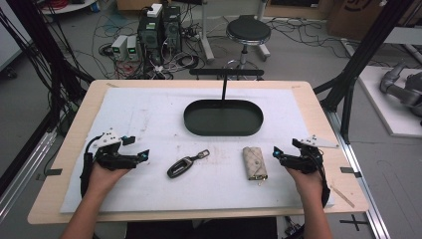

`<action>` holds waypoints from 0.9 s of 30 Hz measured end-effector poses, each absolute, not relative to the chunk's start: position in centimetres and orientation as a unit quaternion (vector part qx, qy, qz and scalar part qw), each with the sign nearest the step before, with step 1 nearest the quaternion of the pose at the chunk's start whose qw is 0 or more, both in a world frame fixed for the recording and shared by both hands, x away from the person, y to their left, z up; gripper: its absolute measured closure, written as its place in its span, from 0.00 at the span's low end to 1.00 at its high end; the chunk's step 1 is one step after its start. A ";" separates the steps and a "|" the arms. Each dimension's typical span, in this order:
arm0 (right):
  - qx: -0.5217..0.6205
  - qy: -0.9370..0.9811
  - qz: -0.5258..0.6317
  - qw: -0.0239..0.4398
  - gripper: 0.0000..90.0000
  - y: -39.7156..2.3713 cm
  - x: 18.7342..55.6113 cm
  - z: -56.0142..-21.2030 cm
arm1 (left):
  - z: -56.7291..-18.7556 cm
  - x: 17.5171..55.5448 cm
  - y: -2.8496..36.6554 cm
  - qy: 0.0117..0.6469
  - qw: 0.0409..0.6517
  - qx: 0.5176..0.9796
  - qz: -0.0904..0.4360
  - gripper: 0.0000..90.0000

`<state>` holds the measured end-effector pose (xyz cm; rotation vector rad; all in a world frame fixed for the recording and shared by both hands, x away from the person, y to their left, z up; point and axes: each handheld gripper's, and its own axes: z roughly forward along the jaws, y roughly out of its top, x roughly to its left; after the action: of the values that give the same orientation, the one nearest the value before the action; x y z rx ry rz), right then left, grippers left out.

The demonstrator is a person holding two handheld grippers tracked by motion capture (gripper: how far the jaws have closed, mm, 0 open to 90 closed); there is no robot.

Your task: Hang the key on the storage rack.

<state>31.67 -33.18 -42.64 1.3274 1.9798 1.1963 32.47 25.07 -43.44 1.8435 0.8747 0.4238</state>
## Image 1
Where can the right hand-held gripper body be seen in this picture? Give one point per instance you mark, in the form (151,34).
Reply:
(307,161)

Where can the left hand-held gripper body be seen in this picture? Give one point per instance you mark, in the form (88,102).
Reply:
(111,158)

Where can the beige key case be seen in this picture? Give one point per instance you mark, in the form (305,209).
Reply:
(254,162)

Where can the black car key fob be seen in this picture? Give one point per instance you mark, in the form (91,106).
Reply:
(180,166)

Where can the black oval tray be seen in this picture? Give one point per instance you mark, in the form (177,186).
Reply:
(223,119)

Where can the person's left hand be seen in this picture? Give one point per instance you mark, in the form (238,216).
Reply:
(103,181)

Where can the person's right hand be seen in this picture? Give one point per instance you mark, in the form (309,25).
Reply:
(308,186)

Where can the black tape strip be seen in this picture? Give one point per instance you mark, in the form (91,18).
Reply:
(350,171)

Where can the thin wooden stick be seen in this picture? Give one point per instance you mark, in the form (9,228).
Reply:
(341,196)

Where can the white table mat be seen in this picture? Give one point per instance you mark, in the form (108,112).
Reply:
(205,192)

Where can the black tape cross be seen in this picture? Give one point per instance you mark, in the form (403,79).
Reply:
(354,222)

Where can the white floor platform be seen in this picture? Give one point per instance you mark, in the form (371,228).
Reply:
(381,109)

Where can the person's dark clothing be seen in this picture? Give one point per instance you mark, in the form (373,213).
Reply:
(199,229)

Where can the white power supply unit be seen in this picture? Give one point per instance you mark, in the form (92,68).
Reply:
(132,48)
(119,46)

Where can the black T-shaped stand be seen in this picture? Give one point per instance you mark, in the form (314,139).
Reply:
(225,72)

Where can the black computer tower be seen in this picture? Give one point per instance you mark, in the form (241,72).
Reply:
(171,30)
(150,38)

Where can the white power strip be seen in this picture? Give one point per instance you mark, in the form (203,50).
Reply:
(349,46)

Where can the black round stool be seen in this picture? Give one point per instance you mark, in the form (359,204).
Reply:
(248,29)

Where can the white desk leg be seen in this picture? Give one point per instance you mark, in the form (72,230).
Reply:
(206,36)

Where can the white box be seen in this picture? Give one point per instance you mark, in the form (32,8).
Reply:
(154,10)

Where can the cardboard box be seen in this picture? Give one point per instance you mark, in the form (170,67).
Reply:
(358,16)

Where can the white round table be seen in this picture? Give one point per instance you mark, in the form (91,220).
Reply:
(66,7)

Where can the aluminium rail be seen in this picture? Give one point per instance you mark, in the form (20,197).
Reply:
(23,169)
(368,199)

